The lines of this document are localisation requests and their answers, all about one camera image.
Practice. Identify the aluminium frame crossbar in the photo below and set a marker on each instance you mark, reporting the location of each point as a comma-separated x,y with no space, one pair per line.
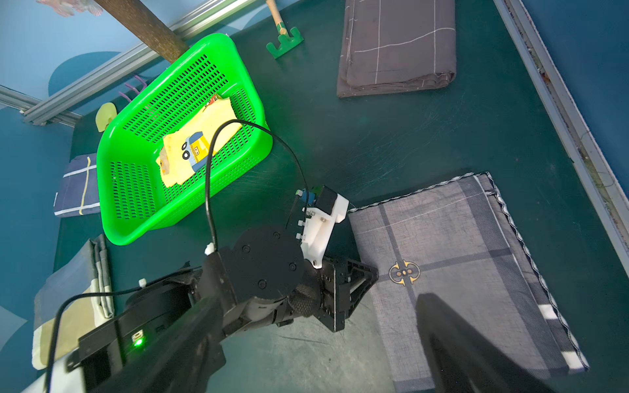
56,109

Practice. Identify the dark grey grid pillowcase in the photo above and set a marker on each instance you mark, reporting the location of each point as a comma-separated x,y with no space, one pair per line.
397,46

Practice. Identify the green toy rake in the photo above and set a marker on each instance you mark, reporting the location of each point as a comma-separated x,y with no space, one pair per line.
288,39

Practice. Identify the light grey plaid pillowcase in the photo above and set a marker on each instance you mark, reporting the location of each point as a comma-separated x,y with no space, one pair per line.
457,240

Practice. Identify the right aluminium table edge rail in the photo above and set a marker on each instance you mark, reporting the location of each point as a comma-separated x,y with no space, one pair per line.
596,176

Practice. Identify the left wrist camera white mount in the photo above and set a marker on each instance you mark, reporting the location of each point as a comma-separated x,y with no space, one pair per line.
324,209

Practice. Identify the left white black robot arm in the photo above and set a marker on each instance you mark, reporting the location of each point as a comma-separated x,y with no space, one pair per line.
103,352

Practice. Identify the yellow-green toy shovel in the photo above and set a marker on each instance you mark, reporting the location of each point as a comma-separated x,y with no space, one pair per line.
105,115

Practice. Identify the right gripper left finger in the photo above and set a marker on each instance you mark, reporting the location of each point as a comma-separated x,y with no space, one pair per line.
182,360

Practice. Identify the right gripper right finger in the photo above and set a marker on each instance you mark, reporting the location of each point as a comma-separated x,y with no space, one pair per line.
461,359

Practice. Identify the navy plaid folded pillowcase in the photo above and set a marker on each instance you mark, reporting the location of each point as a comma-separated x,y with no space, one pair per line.
78,194

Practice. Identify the green plastic basket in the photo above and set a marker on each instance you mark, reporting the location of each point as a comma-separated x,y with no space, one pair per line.
133,198

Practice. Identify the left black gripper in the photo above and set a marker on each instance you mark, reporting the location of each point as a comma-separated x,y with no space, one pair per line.
266,280

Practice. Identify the yellow cartoon pillowcase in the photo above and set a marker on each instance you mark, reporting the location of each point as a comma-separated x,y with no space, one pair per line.
185,151

